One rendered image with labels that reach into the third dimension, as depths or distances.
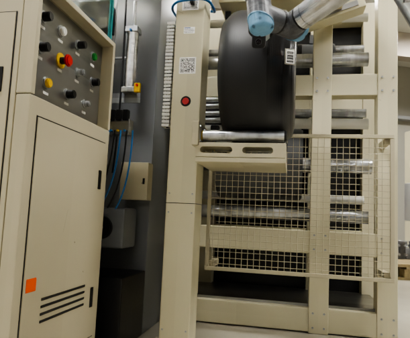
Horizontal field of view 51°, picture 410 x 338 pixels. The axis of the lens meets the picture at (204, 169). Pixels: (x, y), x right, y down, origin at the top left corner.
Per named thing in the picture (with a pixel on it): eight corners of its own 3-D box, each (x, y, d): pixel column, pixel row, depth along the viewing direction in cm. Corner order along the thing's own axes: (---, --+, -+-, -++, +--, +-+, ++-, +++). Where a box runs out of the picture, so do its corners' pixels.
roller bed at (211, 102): (190, 151, 225) (192, 94, 228) (196, 155, 239) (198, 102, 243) (227, 151, 221) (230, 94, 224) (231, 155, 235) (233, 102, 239)
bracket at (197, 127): (190, 144, 173) (192, 120, 174) (209, 158, 212) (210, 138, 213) (198, 145, 172) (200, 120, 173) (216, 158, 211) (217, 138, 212)
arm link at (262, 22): (288, 31, 131) (284, -1, 133) (260, 20, 124) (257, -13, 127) (270, 43, 137) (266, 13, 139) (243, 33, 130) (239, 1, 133)
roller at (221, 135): (198, 137, 176) (200, 127, 177) (200, 143, 180) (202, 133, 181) (286, 138, 169) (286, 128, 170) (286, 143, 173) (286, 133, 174)
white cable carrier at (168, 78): (161, 126, 189) (167, 21, 194) (164, 128, 194) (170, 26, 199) (170, 126, 188) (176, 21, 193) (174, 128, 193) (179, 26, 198)
